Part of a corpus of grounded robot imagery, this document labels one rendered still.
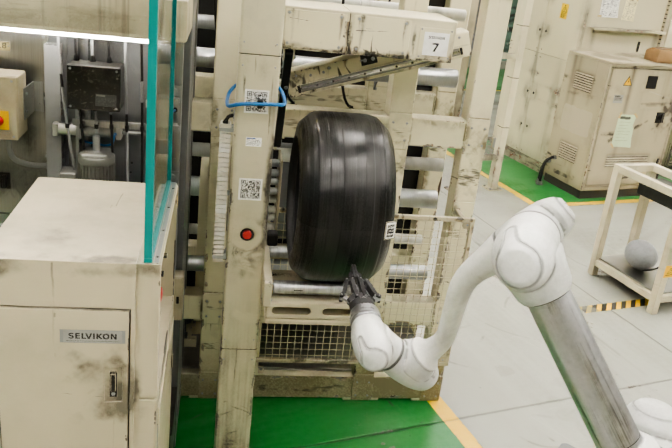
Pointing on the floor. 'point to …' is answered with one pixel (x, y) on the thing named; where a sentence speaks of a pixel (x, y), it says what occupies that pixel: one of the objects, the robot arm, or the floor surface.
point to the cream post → (260, 26)
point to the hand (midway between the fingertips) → (354, 274)
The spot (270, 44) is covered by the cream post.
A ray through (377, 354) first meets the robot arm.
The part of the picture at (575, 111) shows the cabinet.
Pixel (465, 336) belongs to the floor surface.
